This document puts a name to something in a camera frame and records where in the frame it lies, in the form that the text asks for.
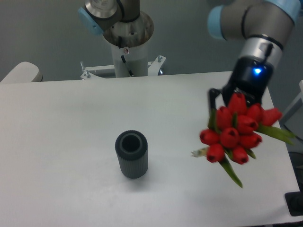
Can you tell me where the black device at table edge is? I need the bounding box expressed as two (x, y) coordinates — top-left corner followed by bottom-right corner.
(285, 192), (303, 217)

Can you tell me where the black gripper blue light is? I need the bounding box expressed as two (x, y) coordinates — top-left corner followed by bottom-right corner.
(207, 57), (274, 115)

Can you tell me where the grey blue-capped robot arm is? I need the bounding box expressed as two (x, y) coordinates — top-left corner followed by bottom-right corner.
(207, 0), (303, 111)

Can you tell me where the dark grey ribbed vase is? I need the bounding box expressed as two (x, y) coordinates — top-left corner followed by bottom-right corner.
(115, 130), (148, 179)

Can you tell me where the red tulip bouquet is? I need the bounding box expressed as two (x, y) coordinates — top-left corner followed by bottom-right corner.
(191, 93), (295, 187)

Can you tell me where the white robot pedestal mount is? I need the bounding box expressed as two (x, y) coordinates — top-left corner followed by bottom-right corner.
(80, 44), (167, 80)

